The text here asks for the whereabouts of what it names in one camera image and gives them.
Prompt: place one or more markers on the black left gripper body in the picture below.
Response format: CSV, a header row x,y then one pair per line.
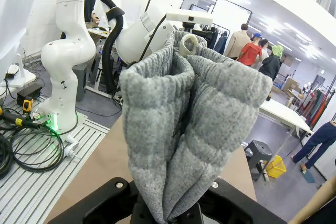
x,y
203,34

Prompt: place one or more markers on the white board on stand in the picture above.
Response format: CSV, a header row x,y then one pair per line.
x,y
13,24

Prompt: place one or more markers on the person in beige jacket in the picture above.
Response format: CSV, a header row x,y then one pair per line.
x,y
237,43

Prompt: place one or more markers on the black and yellow hand controller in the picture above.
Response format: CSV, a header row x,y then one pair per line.
x,y
15,119

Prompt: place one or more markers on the person in black t-shirt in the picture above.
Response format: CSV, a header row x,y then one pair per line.
x,y
328,217

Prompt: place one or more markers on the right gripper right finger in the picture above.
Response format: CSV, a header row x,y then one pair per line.
x,y
231,203

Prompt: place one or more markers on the grey training pants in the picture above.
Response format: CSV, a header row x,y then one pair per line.
x,y
183,108

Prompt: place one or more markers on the rack of colourful clothes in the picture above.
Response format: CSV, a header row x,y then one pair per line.
x,y
316,103

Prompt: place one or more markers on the person in black at desk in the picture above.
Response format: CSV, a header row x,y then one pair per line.
x,y
89,3

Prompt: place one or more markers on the rack of dark clothes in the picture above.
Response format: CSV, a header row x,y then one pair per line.
x,y
219,41

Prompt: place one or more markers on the person in red shirt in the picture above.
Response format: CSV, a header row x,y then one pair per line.
x,y
249,53

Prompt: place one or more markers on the grey plastic stool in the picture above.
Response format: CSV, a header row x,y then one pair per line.
x,y
258,153

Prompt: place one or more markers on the person in green hood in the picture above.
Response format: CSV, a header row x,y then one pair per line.
x,y
271,62

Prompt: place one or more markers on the white table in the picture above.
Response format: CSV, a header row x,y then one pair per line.
x,y
281,115

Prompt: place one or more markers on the black box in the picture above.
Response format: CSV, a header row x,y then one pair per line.
x,y
30,93

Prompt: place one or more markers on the yellow plastic crate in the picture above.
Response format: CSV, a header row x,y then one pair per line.
x,y
277,167

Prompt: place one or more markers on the white plug connectors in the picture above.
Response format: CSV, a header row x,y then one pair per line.
x,y
71,146

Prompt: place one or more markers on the grey pedestal cabinet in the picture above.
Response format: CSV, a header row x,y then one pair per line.
x,y
80,82

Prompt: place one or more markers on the distant white backdrop screen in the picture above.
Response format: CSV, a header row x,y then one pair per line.
x,y
232,11

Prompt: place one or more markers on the stacked cardboard boxes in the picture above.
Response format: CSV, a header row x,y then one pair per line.
x,y
288,87

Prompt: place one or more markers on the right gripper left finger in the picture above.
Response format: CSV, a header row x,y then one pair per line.
x,y
105,200

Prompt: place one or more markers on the blue floor mat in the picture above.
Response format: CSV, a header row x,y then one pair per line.
x,y
309,176

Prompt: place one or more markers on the slotted aluminium base plate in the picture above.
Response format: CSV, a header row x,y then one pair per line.
x,y
31,195

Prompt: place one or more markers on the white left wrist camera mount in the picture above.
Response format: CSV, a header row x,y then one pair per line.
x,y
189,16

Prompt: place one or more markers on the person in white shirt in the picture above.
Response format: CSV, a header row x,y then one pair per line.
x,y
264,51

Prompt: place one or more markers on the yellow and black tool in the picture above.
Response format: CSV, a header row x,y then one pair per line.
x,y
27,104

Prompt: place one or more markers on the person's left forearm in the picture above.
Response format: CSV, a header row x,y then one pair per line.
x,y
312,200

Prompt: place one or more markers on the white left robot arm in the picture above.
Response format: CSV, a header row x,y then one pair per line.
x,y
68,51

